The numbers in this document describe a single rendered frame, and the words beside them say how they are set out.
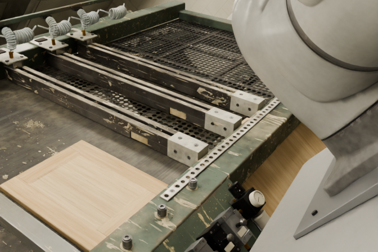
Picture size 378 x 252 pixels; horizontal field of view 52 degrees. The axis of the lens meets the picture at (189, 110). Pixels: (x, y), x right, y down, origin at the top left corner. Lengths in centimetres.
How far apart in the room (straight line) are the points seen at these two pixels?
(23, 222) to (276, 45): 83
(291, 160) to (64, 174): 102
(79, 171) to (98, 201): 15
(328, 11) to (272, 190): 133
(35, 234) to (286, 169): 111
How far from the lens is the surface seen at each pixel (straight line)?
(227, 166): 123
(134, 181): 121
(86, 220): 111
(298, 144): 194
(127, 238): 97
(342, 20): 38
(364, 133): 49
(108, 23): 238
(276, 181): 171
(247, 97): 160
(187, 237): 104
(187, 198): 110
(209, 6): 665
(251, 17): 50
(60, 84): 171
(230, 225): 100
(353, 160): 51
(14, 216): 114
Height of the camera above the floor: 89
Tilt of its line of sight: 7 degrees up
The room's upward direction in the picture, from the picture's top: 40 degrees counter-clockwise
